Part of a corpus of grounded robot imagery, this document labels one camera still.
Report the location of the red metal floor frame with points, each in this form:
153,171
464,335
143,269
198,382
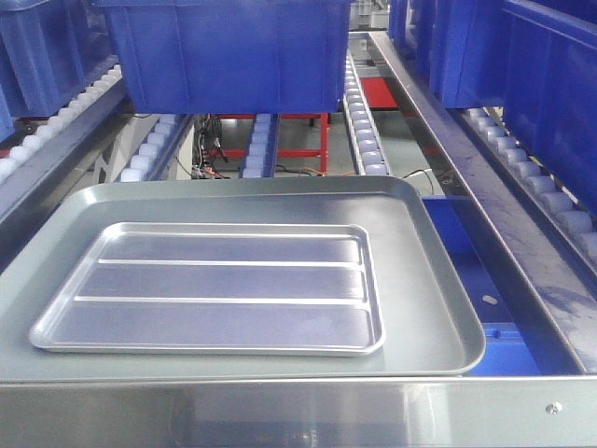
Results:
307,145

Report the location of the left steel divider rail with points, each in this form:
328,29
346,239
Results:
32,192

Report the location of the large grey metal tray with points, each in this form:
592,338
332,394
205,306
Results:
430,325

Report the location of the right white roller track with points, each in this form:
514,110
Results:
366,143

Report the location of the far right roller track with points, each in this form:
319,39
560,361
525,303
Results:
563,209

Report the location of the right steel divider rail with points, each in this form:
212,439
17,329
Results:
548,286

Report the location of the far left roller track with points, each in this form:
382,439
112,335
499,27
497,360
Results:
30,144

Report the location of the blue bin lower right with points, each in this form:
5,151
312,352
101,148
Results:
506,352

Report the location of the ribbed silver metal tray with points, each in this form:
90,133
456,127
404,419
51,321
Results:
255,289

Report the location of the left white roller track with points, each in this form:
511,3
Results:
162,152

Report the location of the blue bin upper left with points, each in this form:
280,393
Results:
50,52

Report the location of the large blue centre bin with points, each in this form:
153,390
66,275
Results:
231,57

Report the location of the blue bin upper right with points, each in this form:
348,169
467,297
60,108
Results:
536,59

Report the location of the steel divider rail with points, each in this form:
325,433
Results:
548,286
32,192

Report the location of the white roller track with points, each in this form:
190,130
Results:
162,152
366,143
261,155

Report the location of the front steel shelf beam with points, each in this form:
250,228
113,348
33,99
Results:
545,411

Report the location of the centre white roller track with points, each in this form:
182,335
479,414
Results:
261,155

